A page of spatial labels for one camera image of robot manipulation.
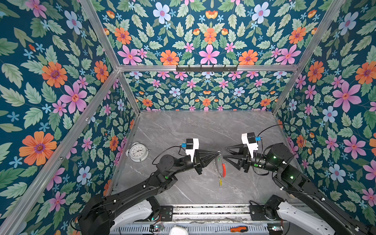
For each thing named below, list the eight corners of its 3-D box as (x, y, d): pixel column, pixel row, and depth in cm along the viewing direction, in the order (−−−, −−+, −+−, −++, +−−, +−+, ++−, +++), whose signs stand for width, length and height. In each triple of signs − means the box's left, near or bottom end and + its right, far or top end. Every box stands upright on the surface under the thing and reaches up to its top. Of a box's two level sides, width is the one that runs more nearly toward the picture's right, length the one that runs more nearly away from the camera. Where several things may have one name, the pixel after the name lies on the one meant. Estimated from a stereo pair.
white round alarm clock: (126, 162, 94) (123, 159, 90) (131, 145, 102) (129, 142, 98) (146, 162, 94) (144, 159, 90) (150, 145, 102) (149, 142, 98)
